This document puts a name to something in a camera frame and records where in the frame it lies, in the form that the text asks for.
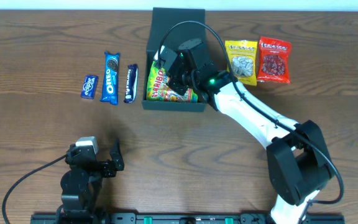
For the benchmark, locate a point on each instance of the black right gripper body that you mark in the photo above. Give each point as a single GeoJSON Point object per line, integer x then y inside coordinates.
{"type": "Point", "coordinates": [179, 86]}

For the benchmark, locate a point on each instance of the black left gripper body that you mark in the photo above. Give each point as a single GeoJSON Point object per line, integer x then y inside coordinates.
{"type": "Point", "coordinates": [103, 168]}

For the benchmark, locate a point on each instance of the green Haribo worms bag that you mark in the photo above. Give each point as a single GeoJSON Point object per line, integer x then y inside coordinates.
{"type": "Point", "coordinates": [158, 90]}

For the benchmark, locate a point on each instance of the dark green box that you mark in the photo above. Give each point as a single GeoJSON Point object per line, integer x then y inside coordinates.
{"type": "Point", "coordinates": [162, 20]}

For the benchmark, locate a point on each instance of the yellow Hacks candy bag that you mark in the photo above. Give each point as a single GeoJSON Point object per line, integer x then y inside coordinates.
{"type": "Point", "coordinates": [242, 56]}

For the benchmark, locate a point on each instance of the blue Oreo cookie pack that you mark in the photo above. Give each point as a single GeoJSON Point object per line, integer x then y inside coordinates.
{"type": "Point", "coordinates": [111, 67]}

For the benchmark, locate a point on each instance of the dark purple chocolate bar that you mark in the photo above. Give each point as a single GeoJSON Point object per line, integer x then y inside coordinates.
{"type": "Point", "coordinates": [131, 83]}

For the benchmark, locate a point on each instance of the red Hacks candy bag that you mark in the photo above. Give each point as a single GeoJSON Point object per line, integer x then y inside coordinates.
{"type": "Point", "coordinates": [273, 64]}

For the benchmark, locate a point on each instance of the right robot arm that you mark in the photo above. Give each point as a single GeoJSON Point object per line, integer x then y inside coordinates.
{"type": "Point", "coordinates": [299, 164]}

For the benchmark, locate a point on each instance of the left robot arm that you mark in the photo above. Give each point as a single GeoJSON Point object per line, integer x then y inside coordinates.
{"type": "Point", "coordinates": [82, 184]}

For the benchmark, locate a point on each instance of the blue Eclipse mint box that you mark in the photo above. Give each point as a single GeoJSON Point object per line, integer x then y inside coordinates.
{"type": "Point", "coordinates": [89, 87]}

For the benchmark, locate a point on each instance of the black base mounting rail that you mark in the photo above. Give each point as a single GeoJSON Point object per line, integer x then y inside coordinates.
{"type": "Point", "coordinates": [245, 218]}

